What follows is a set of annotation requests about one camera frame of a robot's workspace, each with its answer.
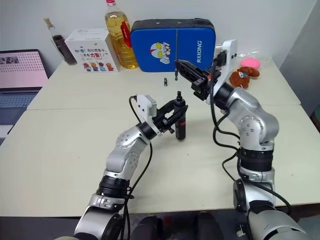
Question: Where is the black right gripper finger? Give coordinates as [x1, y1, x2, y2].
[175, 63, 201, 86]
[175, 59, 209, 79]

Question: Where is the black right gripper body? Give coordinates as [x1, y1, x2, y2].
[191, 50, 227, 102]

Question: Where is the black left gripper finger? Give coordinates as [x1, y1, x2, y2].
[157, 99, 179, 117]
[166, 104, 189, 126]

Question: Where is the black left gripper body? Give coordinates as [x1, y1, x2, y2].
[152, 107, 176, 135]

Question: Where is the long metal screwdriver bit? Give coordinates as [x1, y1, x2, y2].
[174, 28, 179, 81]

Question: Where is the brown plush toy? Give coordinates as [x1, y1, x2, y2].
[229, 66, 261, 89]

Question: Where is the blue cartoon hard case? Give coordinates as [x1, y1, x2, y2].
[129, 18, 217, 73]

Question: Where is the pink round toy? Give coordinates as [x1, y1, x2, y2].
[240, 56, 262, 70]

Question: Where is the clear plastic bag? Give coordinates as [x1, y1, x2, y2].
[236, 50, 274, 66]

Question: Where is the yellow cooking oil bottle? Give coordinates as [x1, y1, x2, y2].
[103, 0, 140, 71]

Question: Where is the white printed cardboard box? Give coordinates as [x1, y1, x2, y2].
[64, 28, 121, 74]

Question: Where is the dark green object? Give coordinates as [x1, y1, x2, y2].
[309, 102, 320, 126]

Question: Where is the dark sauce glass bottle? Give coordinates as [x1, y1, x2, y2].
[43, 17, 79, 67]

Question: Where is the open laptop computer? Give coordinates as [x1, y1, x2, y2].
[0, 48, 49, 146]

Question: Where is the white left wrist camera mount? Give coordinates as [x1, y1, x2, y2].
[136, 94, 161, 136]

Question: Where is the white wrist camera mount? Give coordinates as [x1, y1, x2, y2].
[136, 94, 161, 136]
[204, 38, 238, 106]

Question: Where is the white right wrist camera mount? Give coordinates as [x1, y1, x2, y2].
[204, 38, 238, 106]

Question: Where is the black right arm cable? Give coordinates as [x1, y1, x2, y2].
[208, 69, 294, 209]

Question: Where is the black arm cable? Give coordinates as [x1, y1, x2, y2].
[208, 69, 294, 209]
[121, 94, 154, 240]

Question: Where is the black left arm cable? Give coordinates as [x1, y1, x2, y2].
[121, 94, 154, 240]

